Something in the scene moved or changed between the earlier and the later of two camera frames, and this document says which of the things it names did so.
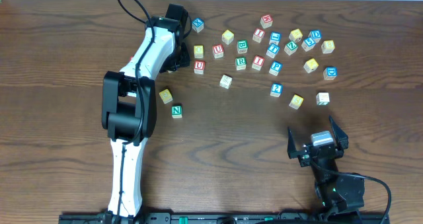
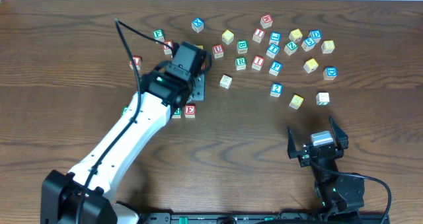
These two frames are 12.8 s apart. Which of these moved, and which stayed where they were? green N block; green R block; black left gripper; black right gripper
Moved: black left gripper
Stayed: green N block; black right gripper; green R block
